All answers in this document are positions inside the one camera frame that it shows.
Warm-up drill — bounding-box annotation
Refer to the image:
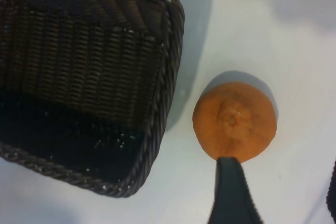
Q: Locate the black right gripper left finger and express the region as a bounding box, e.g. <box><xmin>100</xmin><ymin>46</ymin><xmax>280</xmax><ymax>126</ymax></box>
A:
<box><xmin>207</xmin><ymin>156</ymin><xmax>265</xmax><ymax>224</ymax></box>

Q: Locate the orange fruit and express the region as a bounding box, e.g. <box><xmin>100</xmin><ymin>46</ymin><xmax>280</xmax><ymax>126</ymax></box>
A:
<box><xmin>192</xmin><ymin>82</ymin><xmax>278</xmax><ymax>163</ymax></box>

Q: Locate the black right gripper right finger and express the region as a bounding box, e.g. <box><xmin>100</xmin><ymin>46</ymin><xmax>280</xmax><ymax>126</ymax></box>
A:
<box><xmin>325</xmin><ymin>155</ymin><xmax>336</xmax><ymax>217</ymax></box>

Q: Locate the dark brown wicker basket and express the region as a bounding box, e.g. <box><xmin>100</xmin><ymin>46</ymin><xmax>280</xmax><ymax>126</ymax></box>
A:
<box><xmin>0</xmin><ymin>0</ymin><xmax>186</xmax><ymax>198</ymax></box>

